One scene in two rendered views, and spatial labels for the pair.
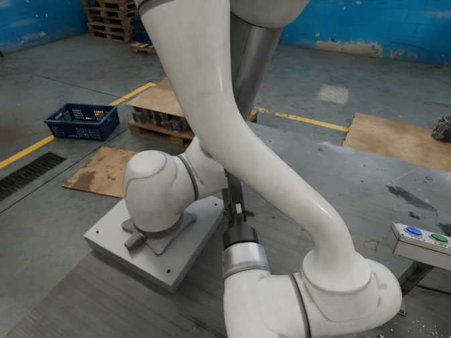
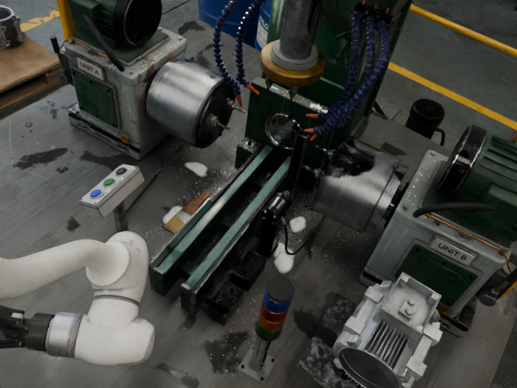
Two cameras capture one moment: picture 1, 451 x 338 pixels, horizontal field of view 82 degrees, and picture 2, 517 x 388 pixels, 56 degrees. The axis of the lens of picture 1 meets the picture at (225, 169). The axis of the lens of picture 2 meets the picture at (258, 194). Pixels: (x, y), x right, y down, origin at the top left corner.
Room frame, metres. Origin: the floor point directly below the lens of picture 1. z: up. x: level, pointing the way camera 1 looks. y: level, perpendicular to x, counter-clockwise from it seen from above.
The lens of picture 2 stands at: (-0.09, 0.34, 2.09)
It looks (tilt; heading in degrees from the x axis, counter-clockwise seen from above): 49 degrees down; 271
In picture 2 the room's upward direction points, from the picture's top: 10 degrees clockwise
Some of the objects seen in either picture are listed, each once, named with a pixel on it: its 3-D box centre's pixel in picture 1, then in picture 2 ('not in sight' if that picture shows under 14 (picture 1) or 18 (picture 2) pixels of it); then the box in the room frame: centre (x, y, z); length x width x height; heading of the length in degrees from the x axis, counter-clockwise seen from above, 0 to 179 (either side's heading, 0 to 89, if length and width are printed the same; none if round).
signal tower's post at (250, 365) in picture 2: not in sight; (267, 332); (-0.16, -0.17, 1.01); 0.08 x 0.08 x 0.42; 68
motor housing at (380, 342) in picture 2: not in sight; (386, 339); (-0.44, -0.21, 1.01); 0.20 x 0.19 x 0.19; 64
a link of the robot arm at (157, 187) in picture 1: (155, 186); not in sight; (0.54, 0.21, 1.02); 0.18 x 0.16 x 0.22; 122
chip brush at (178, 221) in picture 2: not in sight; (188, 211); (0.15, -0.63, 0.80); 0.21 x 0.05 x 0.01; 66
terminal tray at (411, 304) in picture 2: not in sight; (406, 309); (-0.46, -0.24, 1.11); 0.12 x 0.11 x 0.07; 64
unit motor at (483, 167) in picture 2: not in sight; (481, 221); (-0.66, -0.52, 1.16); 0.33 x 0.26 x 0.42; 158
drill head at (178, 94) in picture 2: not in sight; (180, 97); (0.25, -0.91, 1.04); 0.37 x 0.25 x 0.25; 158
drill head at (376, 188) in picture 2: not in sight; (367, 189); (-0.39, -0.66, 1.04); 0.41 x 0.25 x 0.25; 158
